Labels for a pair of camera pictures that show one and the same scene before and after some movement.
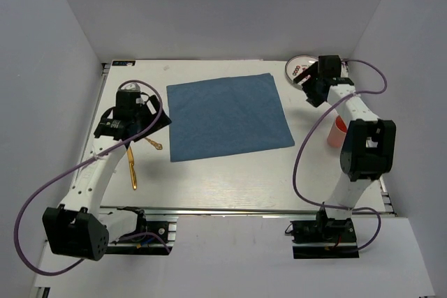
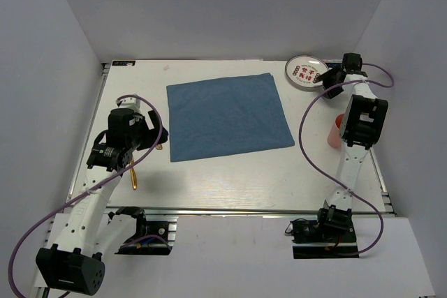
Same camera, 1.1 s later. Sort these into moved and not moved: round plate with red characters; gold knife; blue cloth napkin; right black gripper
Moved: right black gripper
Not moved: blue cloth napkin; gold knife; round plate with red characters
